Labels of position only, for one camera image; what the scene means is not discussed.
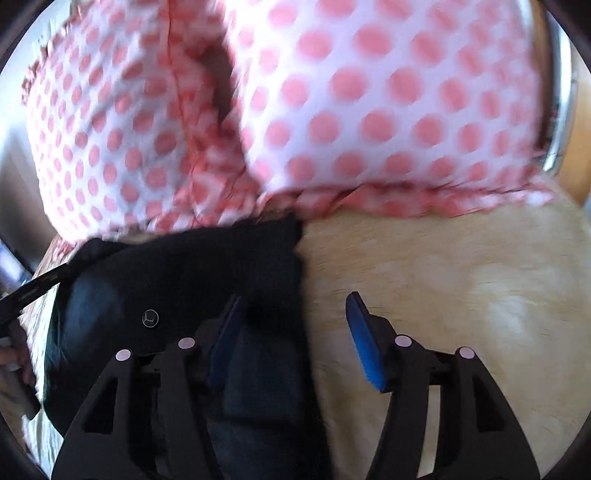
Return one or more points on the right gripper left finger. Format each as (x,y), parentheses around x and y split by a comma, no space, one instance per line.
(144,416)

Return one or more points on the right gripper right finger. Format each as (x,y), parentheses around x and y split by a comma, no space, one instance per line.
(479,435)

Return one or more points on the black pants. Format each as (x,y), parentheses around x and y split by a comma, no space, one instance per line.
(265,423)

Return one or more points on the person's left hand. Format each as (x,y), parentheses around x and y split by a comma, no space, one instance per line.
(17,353)

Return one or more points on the yellow orange bed sheet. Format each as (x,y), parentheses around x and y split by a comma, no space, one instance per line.
(513,284)

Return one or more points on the polka dot pillow left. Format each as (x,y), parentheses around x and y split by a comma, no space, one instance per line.
(123,127)

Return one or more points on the polka dot pillow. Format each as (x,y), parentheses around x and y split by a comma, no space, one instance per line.
(123,127)
(397,108)

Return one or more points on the polka dot pillow right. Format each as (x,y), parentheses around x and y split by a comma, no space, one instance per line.
(397,108)

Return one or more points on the wooden door frame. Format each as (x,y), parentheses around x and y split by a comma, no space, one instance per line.
(563,53)

